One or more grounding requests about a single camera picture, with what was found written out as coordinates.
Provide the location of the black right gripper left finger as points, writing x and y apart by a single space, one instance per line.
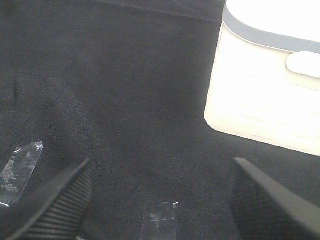
55 211

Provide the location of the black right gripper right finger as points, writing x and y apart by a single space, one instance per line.
263 209

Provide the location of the clear tape strip left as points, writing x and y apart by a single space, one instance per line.
18 171

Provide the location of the clear tape strip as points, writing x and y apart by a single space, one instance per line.
160 220
18 171

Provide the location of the clear tape strip centre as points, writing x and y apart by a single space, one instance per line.
160 220

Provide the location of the white plastic basket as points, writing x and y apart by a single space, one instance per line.
265 81

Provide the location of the black table cloth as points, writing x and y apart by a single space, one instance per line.
124 83

